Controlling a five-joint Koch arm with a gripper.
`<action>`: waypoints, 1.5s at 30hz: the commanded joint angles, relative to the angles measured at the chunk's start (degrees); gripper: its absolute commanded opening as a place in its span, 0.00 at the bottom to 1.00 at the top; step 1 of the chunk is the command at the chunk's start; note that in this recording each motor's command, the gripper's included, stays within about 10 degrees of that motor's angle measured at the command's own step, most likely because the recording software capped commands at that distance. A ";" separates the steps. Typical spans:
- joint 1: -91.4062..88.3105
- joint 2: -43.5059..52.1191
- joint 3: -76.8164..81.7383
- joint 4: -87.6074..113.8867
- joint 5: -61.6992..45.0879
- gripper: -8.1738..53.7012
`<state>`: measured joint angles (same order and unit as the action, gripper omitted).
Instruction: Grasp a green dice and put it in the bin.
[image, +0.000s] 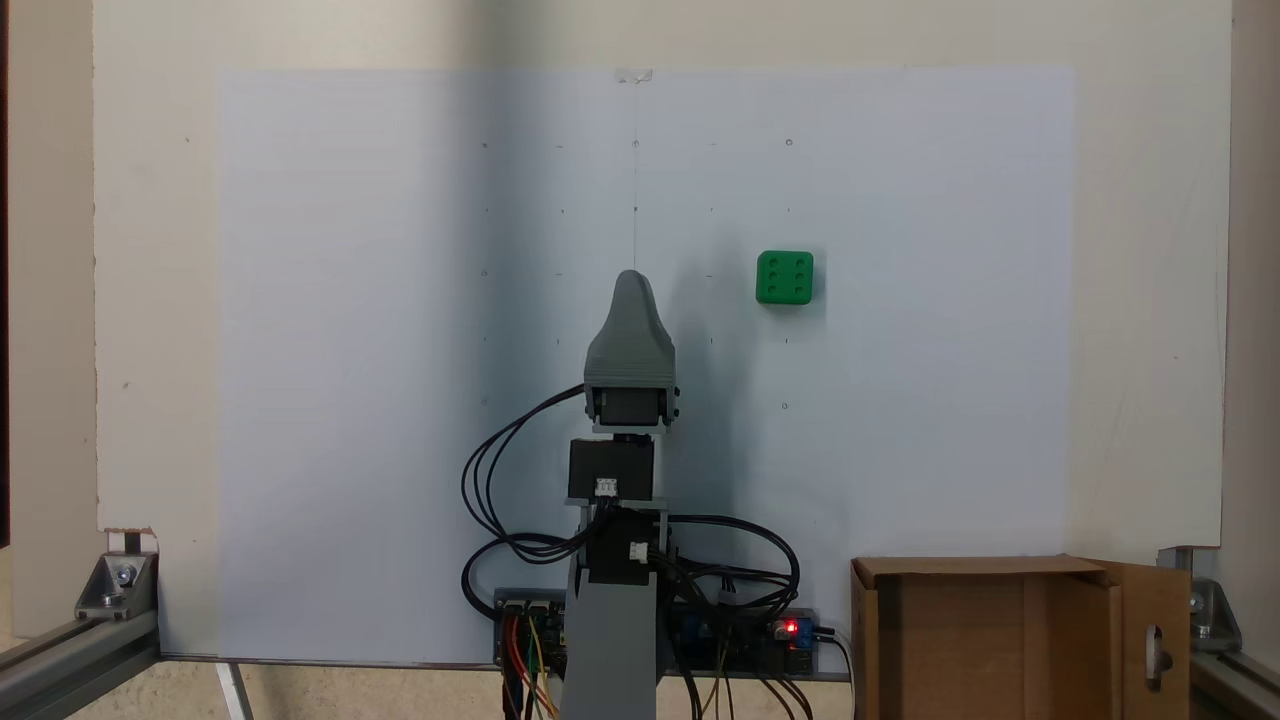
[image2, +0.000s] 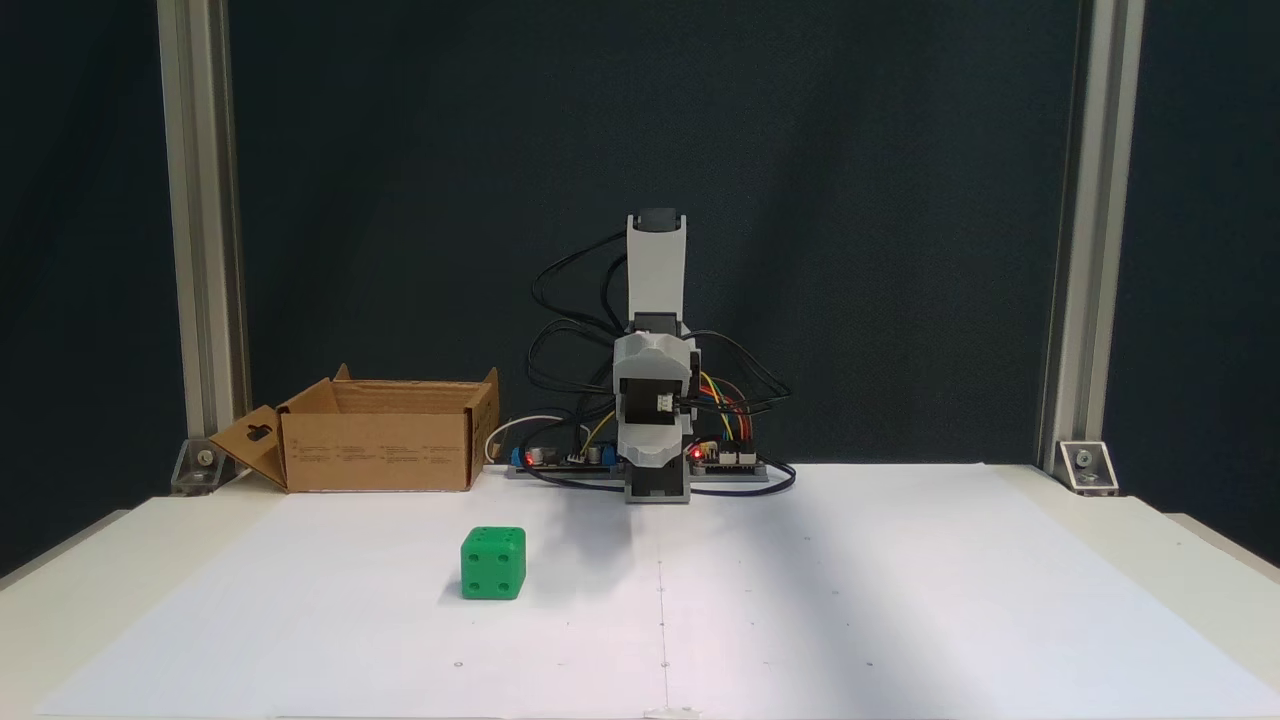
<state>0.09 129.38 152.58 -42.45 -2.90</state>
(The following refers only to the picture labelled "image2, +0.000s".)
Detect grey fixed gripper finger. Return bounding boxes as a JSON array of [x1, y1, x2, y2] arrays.
[[615, 420, 693, 471]]

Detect green die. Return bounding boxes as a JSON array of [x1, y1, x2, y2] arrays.
[[460, 526, 527, 601]]

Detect blue power converter board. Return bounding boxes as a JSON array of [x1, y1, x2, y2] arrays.
[[508, 444, 623, 479]]

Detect brown cardboard box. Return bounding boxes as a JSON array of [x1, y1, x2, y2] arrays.
[[208, 363, 501, 494]]

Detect circuit board with jumper wires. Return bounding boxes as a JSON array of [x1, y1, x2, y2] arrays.
[[690, 438, 771, 483]]

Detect coloured jumper wires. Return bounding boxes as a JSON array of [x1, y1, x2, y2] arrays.
[[700, 372, 757, 456]]

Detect black power cable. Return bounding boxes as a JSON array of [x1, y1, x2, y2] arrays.
[[518, 460, 798, 498]]

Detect white cable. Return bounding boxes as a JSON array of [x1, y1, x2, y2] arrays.
[[485, 414, 567, 464]]

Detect metal corner bracket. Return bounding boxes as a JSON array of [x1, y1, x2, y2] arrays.
[[170, 438, 227, 497], [1058, 440, 1119, 494]]

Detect aluminium frame post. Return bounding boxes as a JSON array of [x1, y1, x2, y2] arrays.
[[155, 0, 251, 471], [1035, 0, 1146, 476]]

